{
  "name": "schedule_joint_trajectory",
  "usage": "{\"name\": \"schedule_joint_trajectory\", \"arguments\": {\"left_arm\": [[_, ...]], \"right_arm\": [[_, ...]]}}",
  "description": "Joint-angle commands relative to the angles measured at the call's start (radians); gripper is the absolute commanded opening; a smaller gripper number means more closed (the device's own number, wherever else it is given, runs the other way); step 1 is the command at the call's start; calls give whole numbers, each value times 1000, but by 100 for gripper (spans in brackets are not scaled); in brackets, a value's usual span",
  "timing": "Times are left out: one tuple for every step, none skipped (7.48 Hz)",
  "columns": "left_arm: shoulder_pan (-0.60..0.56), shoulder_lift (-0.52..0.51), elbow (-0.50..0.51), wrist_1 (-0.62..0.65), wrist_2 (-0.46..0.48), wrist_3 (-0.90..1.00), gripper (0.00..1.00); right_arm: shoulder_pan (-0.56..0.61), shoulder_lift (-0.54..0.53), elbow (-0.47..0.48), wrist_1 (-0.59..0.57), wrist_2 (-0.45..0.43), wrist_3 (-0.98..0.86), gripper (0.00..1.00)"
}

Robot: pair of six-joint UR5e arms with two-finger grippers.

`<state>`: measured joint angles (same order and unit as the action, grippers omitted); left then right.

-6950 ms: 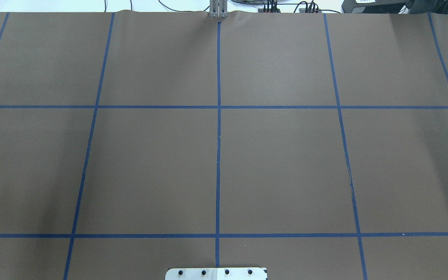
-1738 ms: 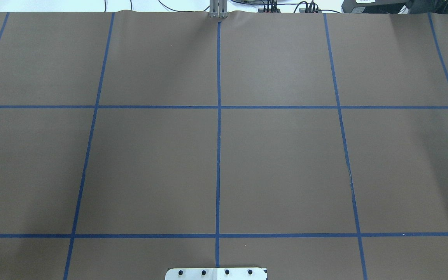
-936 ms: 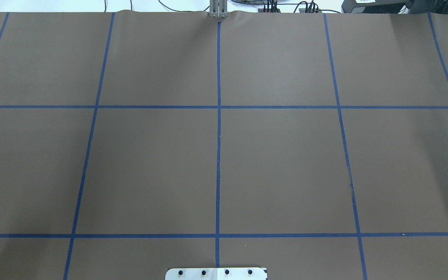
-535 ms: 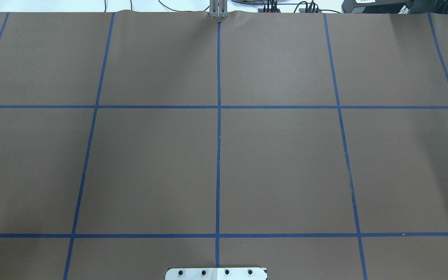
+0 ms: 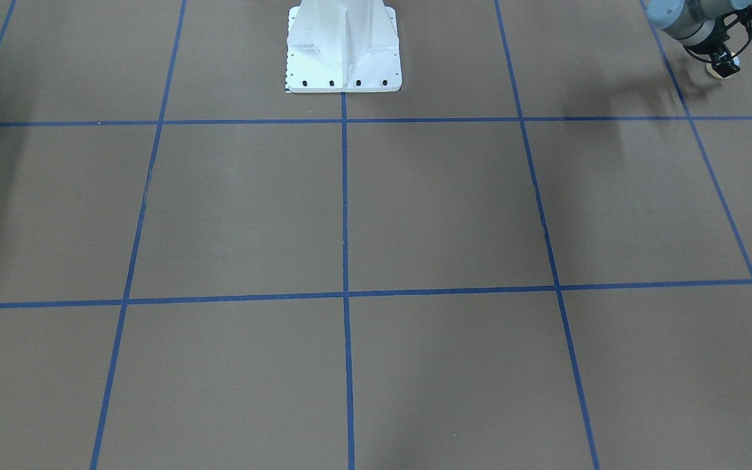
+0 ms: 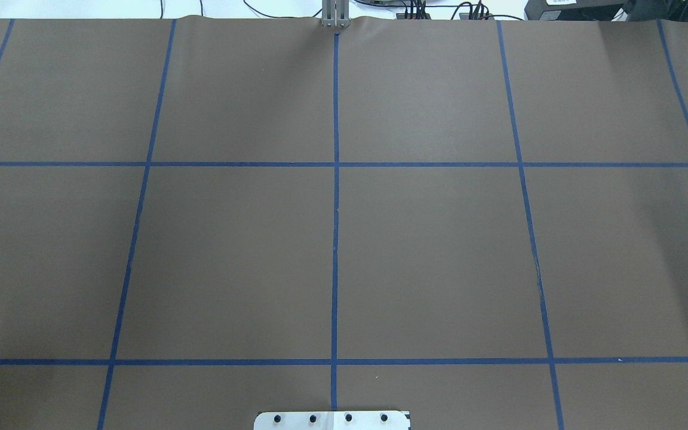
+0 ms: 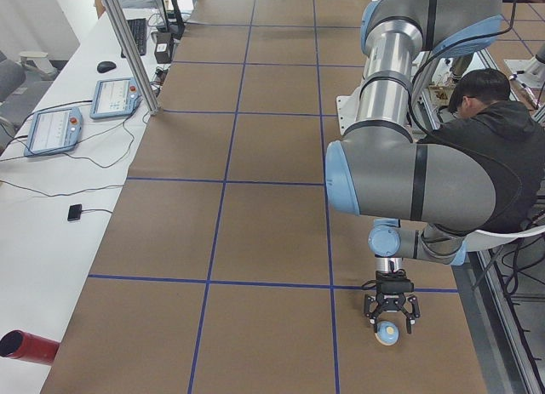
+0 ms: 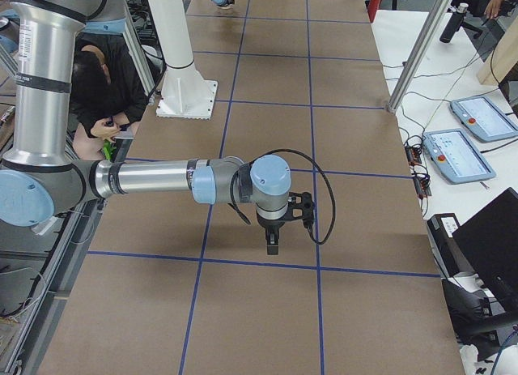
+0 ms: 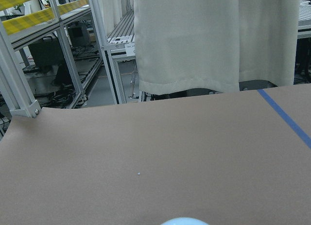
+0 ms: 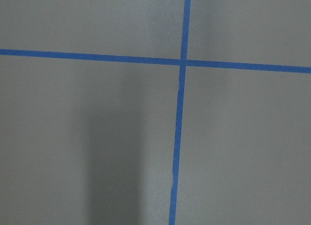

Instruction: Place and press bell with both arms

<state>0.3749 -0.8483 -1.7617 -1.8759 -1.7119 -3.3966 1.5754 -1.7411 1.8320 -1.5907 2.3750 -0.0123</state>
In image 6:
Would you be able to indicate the black power box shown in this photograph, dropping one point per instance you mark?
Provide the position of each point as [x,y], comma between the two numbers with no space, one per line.
[573,10]

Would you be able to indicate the white camera pole base plate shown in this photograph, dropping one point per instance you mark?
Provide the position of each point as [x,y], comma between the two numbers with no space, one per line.
[332,420]

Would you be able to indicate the aluminium frame post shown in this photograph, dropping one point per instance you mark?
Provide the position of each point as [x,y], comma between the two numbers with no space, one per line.
[335,14]

